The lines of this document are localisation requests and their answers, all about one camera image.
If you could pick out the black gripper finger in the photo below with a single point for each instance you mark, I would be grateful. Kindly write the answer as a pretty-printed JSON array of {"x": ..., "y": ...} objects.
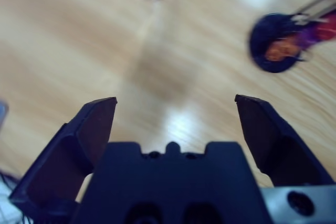
[
  {"x": 267, "y": 134},
  {"x": 78, "y": 142}
]

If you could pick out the black capsule stand with rods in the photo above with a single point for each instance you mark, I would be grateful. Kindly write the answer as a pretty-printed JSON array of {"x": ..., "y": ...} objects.
[{"x": 258, "y": 40}]

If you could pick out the orange coffee capsule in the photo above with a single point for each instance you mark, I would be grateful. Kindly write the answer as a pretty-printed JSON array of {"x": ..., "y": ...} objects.
[
  {"x": 287, "y": 47},
  {"x": 273, "y": 53}
]

